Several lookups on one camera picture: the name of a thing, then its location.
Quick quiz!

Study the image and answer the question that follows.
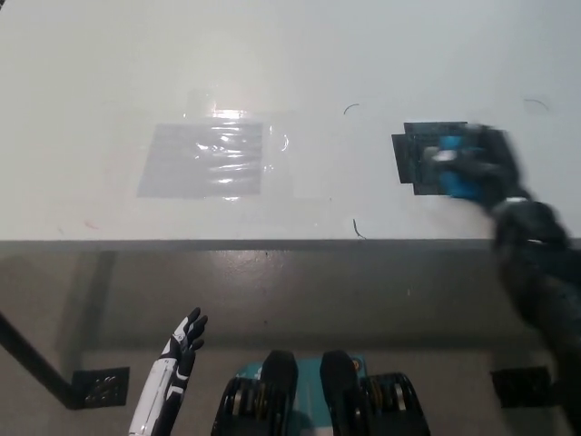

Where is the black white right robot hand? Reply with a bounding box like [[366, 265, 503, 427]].
[[422, 124, 531, 215]]

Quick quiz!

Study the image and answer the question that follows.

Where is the clear plastic sheet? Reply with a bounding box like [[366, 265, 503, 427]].
[[136, 122, 264, 199]]

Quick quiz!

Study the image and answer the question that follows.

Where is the black tape marked spot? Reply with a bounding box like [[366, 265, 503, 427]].
[[391, 121, 517, 199]]

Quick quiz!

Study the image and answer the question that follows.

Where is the blue wavy sponge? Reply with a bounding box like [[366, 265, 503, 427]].
[[438, 134, 483, 201]]

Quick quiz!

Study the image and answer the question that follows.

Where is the black diagonal table leg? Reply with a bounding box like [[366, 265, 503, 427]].
[[0, 311, 77, 411]]

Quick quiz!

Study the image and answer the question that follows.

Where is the clear plastic film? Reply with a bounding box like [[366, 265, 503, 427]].
[[99, 106, 303, 210]]

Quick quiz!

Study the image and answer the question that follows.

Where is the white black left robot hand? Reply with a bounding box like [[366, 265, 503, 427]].
[[128, 307, 209, 436]]

